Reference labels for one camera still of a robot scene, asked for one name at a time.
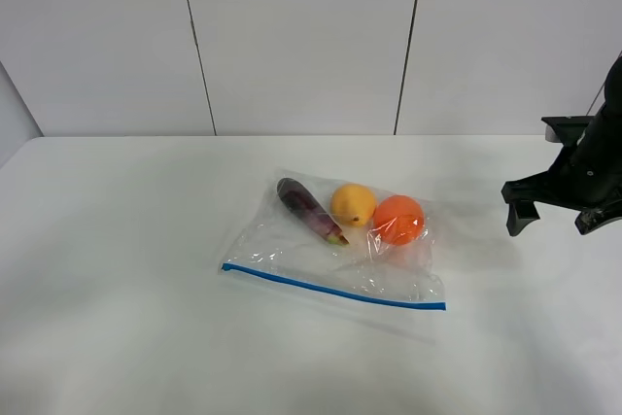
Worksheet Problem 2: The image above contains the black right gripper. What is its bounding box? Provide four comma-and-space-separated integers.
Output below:
501, 146, 622, 237

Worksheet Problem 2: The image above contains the clear zip bag blue seal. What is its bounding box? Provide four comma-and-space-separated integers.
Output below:
218, 169, 448, 312

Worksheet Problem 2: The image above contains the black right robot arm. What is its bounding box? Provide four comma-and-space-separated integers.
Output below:
501, 59, 621, 237

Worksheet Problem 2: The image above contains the orange toy fruit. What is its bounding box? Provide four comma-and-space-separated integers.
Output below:
372, 195, 425, 246

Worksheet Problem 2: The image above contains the yellow toy pear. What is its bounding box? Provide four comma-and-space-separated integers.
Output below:
330, 184, 377, 227

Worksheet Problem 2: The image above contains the purple toy eggplant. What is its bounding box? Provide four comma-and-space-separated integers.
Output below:
276, 177, 349, 246

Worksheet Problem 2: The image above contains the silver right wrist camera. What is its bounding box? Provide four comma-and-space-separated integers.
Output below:
541, 116, 593, 147

